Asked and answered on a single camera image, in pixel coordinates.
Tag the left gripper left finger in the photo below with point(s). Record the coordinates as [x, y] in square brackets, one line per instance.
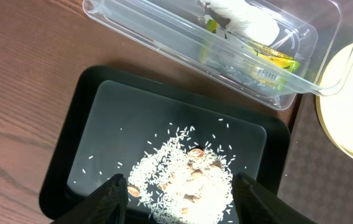
[106, 205]

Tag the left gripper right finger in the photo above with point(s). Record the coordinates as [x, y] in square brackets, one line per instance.
[256, 205]

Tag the rice and nuts pile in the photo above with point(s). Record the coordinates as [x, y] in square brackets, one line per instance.
[176, 171]

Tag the green snack wrapper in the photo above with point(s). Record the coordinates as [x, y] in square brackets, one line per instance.
[254, 66]

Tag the white tissue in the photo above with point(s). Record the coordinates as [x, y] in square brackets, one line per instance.
[240, 17]

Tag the clear plastic waste bin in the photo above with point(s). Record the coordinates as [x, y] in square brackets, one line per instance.
[318, 34]

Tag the brown serving tray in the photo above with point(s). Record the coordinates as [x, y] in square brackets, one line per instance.
[317, 180]

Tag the black plastic tray bin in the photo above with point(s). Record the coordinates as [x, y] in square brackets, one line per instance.
[116, 118]

